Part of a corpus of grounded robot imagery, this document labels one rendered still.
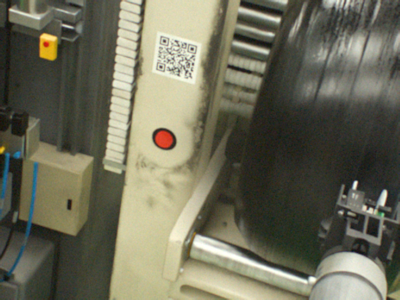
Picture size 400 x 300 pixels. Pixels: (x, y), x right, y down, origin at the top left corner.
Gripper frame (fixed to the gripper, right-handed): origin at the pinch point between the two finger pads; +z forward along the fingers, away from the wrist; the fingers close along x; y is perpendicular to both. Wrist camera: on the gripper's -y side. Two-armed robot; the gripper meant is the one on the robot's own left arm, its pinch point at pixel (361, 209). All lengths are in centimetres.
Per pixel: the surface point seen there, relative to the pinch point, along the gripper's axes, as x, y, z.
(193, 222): 24.8, -22.8, 19.2
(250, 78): 27, -12, 63
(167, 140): 33.0, -10.8, 22.6
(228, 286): 15.9, -31.2, 16.6
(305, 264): 4.7, -16.2, 7.7
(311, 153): 8.2, 5.1, 1.3
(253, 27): 29, -1, 63
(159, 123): 35.0, -8.1, 22.8
